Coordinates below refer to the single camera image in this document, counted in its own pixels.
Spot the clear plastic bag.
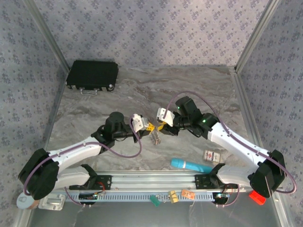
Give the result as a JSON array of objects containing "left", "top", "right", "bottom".
[{"left": 150, "top": 131, "right": 163, "bottom": 146}]

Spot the blue flashlight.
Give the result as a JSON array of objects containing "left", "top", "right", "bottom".
[{"left": 171, "top": 156, "right": 214, "bottom": 174}]

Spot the playing card box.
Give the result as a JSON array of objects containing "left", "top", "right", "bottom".
[{"left": 203, "top": 149, "right": 223, "bottom": 164}]

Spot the yellow tag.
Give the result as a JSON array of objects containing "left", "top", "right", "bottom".
[{"left": 167, "top": 190, "right": 178, "bottom": 204}]

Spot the green tag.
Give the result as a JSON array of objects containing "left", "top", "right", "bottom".
[{"left": 150, "top": 194, "right": 161, "bottom": 208}]

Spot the orange tag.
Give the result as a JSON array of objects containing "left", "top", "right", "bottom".
[{"left": 181, "top": 189, "right": 196, "bottom": 200}]

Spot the left circuit board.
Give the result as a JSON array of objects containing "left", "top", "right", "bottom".
[{"left": 79, "top": 192, "right": 106, "bottom": 202}]

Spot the circuit board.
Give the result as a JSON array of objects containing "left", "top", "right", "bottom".
[
  {"left": 213, "top": 192, "right": 230, "bottom": 204},
  {"left": 79, "top": 192, "right": 106, "bottom": 202}
]

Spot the right circuit board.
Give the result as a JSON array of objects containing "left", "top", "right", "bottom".
[{"left": 213, "top": 192, "right": 230, "bottom": 204}]

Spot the red plastic block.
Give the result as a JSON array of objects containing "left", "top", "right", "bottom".
[{"left": 248, "top": 190, "right": 267, "bottom": 206}]

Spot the roll with blue lid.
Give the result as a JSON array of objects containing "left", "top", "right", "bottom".
[{"left": 17, "top": 192, "right": 40, "bottom": 210}]

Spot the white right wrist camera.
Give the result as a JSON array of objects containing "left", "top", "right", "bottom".
[{"left": 155, "top": 107, "right": 176, "bottom": 127}]

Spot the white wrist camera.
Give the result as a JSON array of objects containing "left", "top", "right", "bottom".
[
  {"left": 131, "top": 113, "right": 150, "bottom": 132},
  {"left": 155, "top": 107, "right": 176, "bottom": 127}
]

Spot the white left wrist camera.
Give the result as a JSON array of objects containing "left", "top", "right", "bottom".
[{"left": 131, "top": 113, "right": 150, "bottom": 132}]

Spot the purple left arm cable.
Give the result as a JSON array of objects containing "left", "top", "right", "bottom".
[{"left": 23, "top": 114, "right": 143, "bottom": 209}]

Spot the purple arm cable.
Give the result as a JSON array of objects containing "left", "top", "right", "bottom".
[
  {"left": 23, "top": 114, "right": 143, "bottom": 209},
  {"left": 164, "top": 91, "right": 298, "bottom": 208}
]

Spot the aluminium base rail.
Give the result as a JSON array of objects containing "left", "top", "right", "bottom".
[{"left": 59, "top": 171, "right": 284, "bottom": 192}]

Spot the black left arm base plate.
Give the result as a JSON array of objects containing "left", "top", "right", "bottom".
[{"left": 81, "top": 174, "right": 112, "bottom": 191}]

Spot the black case with handle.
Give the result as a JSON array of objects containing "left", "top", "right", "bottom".
[{"left": 65, "top": 60, "right": 119, "bottom": 95}]

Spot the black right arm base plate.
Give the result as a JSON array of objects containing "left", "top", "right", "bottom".
[{"left": 194, "top": 174, "right": 239, "bottom": 190}]

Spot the slotted grey cable duct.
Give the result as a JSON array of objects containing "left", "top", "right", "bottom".
[{"left": 63, "top": 191, "right": 216, "bottom": 202}]

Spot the clear plastic bracket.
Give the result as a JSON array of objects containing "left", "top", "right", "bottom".
[{"left": 38, "top": 193, "right": 66, "bottom": 211}]

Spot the aluminium frame post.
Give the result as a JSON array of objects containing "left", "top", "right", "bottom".
[
  {"left": 234, "top": 0, "right": 281, "bottom": 73},
  {"left": 23, "top": 0, "right": 72, "bottom": 71}
]

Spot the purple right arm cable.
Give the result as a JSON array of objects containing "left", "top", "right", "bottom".
[{"left": 164, "top": 91, "right": 298, "bottom": 208}]

